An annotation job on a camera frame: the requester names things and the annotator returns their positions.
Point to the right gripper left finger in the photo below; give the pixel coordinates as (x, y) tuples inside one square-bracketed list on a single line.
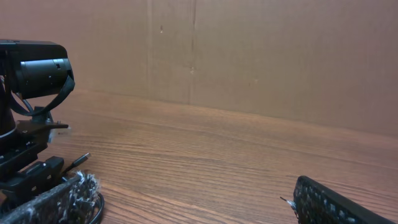
[(76, 200)]

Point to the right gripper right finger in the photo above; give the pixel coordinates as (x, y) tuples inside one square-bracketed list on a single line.
[(316, 203)]

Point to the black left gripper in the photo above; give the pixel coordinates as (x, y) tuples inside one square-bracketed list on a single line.
[(23, 176)]

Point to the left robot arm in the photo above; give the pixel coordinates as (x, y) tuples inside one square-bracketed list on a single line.
[(36, 76)]

